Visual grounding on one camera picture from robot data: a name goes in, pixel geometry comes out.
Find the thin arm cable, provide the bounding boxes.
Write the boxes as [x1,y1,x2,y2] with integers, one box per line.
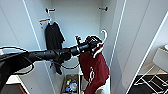
[49,59,81,71]

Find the white jacket hanger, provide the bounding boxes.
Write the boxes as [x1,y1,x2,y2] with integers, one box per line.
[92,29,109,59]

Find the white round item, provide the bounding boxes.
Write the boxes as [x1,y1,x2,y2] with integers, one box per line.
[69,81,78,92]

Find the dark wardrobe hook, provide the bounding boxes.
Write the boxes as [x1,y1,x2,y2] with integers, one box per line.
[44,7,57,14]
[98,6,109,12]

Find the orange frame stand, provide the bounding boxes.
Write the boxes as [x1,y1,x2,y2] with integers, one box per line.
[11,84,29,93]

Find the white t-shirt hanger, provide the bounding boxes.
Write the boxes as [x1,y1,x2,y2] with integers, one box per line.
[44,17,58,28]

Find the black t-shirt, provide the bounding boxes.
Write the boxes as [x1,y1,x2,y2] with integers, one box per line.
[44,21,67,76]

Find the blue item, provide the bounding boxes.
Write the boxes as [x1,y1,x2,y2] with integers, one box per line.
[65,79,73,93]

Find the white wardrobe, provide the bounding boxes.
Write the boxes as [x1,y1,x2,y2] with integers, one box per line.
[21,0,128,94]

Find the grey wire rack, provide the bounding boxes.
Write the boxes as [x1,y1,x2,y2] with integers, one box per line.
[133,64,168,94]

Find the red and white jacket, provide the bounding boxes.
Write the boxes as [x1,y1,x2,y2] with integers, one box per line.
[78,34,111,94]

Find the wicker basket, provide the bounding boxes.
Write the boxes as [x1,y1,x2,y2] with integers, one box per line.
[61,73,80,94]

